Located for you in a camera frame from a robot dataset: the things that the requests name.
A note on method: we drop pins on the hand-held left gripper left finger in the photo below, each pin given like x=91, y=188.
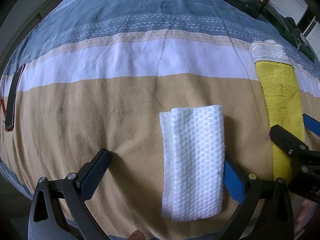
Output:
x=96, y=175

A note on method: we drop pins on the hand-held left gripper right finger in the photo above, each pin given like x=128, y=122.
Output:
x=233, y=182

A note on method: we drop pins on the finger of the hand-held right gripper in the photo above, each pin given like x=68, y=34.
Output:
x=312, y=126
x=287, y=140

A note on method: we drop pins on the yellow towel with white trim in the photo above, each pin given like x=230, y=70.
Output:
x=280, y=97

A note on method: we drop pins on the white textured cloth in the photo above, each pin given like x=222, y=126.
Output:
x=192, y=167

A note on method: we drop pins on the dark green tray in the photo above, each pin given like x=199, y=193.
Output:
x=275, y=15

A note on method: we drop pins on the person's right hand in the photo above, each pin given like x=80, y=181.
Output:
x=306, y=213

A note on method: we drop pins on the person's left hand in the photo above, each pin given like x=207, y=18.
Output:
x=137, y=236

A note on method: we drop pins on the striped blue yellow blanket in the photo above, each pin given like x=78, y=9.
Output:
x=100, y=105

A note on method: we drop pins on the black phone with red case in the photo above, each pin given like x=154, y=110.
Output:
x=13, y=97

